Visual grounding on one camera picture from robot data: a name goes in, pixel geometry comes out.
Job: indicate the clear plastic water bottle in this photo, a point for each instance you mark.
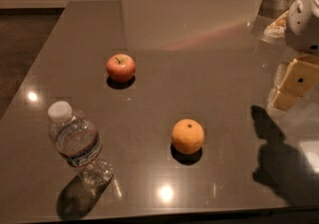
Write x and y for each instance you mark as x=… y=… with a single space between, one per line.
x=78 y=141

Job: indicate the red apple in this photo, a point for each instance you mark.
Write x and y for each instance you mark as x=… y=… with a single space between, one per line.
x=121 y=68

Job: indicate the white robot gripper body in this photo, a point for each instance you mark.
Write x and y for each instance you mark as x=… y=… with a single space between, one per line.
x=303 y=25

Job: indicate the orange fruit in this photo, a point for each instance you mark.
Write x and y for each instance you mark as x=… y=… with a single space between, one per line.
x=187 y=136

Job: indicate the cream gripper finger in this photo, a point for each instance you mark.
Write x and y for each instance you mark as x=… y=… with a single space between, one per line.
x=293 y=80

